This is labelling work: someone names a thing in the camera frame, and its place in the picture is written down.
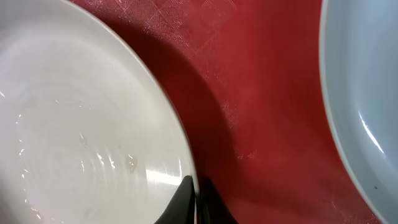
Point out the red plastic tray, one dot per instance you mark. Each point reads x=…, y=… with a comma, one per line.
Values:
x=243, y=76

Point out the white plate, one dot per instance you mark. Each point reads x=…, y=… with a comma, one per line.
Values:
x=87, y=133

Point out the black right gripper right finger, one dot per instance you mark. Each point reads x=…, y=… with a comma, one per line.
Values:
x=212, y=209

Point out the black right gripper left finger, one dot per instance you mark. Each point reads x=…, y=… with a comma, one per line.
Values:
x=181, y=208

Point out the pale green plate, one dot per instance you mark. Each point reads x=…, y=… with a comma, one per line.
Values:
x=358, y=74

